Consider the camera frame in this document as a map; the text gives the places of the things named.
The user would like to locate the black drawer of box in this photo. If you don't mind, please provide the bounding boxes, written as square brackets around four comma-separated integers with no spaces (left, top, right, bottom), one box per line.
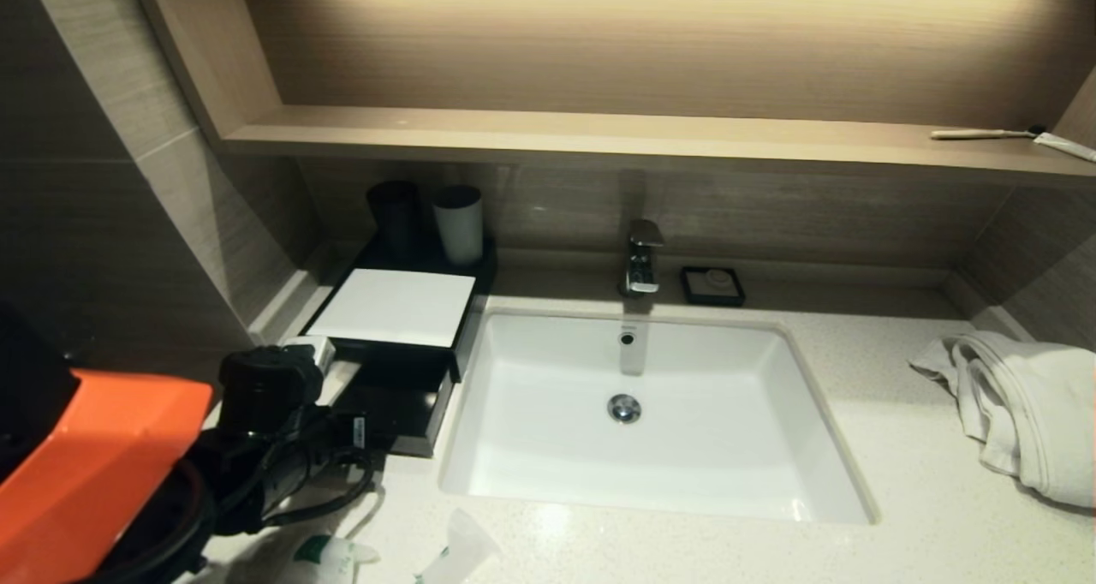
[328,357,456,459]

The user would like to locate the white packet green label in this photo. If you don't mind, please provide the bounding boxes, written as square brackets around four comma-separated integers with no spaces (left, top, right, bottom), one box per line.
[289,533,382,584]

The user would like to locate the translucent packet small green print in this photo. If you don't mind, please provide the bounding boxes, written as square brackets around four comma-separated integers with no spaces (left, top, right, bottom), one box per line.
[416,506,504,584]

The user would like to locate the black box white lid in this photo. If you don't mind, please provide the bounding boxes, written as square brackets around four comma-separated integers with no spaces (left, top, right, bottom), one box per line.
[299,239,500,384]

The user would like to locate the black cup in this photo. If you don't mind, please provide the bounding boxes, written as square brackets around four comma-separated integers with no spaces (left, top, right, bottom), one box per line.
[366,180,421,261]

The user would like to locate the white cup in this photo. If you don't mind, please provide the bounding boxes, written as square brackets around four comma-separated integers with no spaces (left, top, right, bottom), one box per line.
[432,184,485,266]

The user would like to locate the chrome faucet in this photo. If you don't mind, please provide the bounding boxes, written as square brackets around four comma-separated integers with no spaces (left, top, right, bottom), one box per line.
[617,219,666,299]

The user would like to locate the black square soap dish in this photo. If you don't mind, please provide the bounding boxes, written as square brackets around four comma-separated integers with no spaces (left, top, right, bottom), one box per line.
[679,265,747,308]

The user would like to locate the white rectangular sink basin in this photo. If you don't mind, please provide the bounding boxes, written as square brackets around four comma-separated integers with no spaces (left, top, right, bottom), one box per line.
[439,307,879,526]

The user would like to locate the beige toothbrush black bristles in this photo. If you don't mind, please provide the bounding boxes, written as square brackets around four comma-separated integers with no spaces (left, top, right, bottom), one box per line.
[931,126,1046,141]

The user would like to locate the white crumpled towel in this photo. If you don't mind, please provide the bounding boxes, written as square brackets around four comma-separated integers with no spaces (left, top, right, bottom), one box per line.
[907,331,1096,510]

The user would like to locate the small white toothpaste tube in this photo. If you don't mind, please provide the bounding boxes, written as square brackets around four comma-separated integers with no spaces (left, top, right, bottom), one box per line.
[1033,132,1096,164]

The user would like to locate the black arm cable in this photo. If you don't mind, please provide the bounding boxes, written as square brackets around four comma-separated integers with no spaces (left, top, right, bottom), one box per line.
[86,445,378,584]

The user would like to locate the light wooden wall shelf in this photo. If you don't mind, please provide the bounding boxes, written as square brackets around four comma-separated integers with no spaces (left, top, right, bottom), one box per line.
[128,0,1096,191]

